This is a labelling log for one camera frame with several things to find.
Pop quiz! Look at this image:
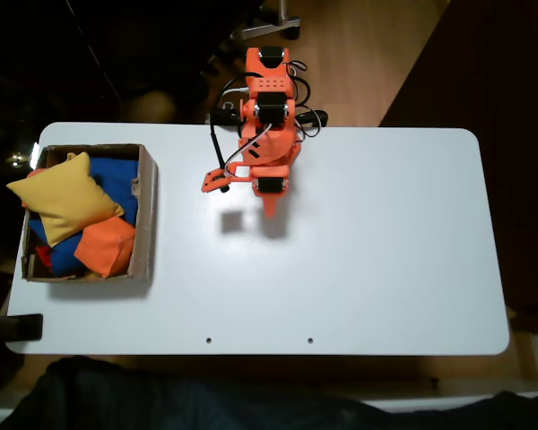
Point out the black camera cable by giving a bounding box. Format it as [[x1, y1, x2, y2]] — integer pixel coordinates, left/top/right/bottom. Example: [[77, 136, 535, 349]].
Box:
[[209, 73, 250, 194]]

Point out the cardboard box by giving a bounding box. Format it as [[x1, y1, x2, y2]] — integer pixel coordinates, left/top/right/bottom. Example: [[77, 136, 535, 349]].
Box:
[[21, 142, 159, 284]]

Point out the person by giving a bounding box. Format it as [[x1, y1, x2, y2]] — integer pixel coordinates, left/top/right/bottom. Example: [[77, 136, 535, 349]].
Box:
[[0, 356, 538, 430]]

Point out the blue bean bag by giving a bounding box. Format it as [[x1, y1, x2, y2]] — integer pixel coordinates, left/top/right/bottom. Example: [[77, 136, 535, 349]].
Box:
[[28, 218, 86, 278], [89, 156, 140, 220]]

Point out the grey metal stand base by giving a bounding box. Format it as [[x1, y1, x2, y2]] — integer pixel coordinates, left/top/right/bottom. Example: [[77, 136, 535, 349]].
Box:
[[230, 0, 301, 41]]

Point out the black chair base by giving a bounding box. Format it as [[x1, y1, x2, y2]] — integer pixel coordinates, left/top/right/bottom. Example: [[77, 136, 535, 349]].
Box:
[[199, 38, 252, 84]]

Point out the orange camera mount plate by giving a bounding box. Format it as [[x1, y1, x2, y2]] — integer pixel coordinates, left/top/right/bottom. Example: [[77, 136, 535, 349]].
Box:
[[200, 163, 252, 194]]

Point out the red bean bag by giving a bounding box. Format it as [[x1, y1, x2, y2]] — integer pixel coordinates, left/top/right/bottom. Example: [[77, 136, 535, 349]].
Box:
[[35, 245, 54, 270]]

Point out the black table clamp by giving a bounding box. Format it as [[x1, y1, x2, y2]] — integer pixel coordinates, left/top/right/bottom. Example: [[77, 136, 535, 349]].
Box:
[[0, 313, 44, 344], [298, 107, 329, 131], [208, 101, 243, 131]]

